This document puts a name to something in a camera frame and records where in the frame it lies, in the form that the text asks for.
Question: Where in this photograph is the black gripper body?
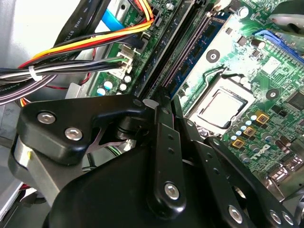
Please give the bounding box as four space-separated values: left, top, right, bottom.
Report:
42 146 238 228

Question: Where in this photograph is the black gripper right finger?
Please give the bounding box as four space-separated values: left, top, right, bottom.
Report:
172 96 302 228

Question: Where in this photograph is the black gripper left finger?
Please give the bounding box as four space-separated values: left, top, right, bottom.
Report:
8 91 188 216

